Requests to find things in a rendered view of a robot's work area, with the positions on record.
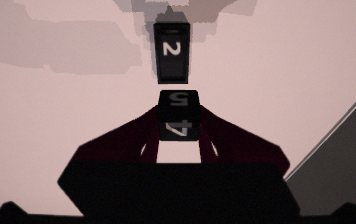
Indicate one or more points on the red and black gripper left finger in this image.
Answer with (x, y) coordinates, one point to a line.
(125, 142)

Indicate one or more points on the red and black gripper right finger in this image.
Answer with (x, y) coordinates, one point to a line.
(235, 144)

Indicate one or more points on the black cube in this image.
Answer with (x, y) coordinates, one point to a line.
(172, 45)
(178, 115)

